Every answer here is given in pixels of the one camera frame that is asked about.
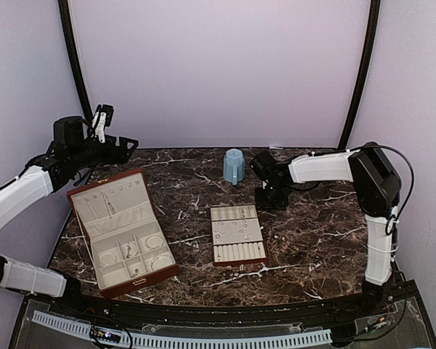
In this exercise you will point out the white slotted cable duct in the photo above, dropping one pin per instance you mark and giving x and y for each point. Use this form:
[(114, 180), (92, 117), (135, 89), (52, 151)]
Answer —
[(80, 329)]

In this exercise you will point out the black front table rail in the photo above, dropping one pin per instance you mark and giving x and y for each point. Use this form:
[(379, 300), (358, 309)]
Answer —
[(336, 312)]

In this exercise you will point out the black right corner post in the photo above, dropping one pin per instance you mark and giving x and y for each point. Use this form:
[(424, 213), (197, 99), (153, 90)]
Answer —
[(360, 82)]

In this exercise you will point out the black corner post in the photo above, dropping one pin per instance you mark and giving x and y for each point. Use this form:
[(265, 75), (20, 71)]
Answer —
[(75, 66), (360, 82)]

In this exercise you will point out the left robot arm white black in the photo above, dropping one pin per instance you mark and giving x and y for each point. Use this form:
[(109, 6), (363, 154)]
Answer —
[(77, 145)]

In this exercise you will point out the small circuit board with leds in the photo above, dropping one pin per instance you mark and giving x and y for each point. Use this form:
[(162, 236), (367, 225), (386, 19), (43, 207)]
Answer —
[(99, 334)]

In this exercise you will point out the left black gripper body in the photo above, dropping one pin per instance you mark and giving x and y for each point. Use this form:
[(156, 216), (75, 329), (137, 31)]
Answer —
[(84, 159)]

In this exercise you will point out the black left corner post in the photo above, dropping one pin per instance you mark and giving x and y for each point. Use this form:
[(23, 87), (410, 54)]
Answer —
[(75, 66)]

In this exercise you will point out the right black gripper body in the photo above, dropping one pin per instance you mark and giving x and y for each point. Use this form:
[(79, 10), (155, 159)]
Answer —
[(272, 198)]

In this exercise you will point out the light blue upside-down mug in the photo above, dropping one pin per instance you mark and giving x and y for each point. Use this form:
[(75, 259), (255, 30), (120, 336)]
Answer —
[(234, 166)]

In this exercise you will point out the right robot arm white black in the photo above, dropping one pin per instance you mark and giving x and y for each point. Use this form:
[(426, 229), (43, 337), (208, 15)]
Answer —
[(376, 182)]

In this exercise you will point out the brown jewelry tray cream lining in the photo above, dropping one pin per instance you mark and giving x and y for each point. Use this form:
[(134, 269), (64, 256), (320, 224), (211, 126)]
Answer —
[(237, 236)]

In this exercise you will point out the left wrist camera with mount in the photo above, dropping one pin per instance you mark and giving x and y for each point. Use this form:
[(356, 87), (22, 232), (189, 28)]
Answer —
[(102, 119)]

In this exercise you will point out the brown jewelry box cream lining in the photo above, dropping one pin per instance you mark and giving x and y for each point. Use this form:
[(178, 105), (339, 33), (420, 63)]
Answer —
[(121, 230)]

